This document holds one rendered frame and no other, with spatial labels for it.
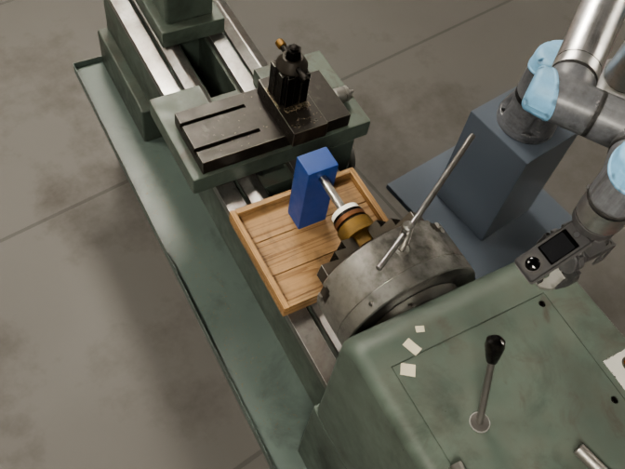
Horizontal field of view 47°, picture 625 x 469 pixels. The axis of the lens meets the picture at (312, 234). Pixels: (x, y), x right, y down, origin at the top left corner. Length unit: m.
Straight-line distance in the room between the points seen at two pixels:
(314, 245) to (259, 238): 0.14
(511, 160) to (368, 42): 1.91
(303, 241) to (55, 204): 1.41
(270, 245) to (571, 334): 0.76
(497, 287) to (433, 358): 0.20
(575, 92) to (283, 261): 0.87
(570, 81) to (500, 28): 2.81
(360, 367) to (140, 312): 1.53
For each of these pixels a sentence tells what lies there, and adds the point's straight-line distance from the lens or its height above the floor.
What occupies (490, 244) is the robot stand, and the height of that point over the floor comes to 0.75.
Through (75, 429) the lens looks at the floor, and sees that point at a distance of 2.55.
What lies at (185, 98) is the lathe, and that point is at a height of 0.92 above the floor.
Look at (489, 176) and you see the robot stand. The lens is 1.94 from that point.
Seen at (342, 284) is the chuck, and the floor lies 1.17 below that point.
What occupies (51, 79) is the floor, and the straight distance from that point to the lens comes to 3.42.
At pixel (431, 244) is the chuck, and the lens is 1.44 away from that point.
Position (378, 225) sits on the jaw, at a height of 1.14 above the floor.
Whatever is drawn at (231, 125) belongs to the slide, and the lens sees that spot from 1.90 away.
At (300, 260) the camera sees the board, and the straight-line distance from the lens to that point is 1.77.
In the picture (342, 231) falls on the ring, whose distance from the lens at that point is 1.57.
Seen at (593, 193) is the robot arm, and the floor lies 1.59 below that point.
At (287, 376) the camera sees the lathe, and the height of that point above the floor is 0.54.
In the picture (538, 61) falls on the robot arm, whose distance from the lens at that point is 1.75.
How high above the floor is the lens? 2.39
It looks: 56 degrees down
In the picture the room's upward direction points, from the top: 13 degrees clockwise
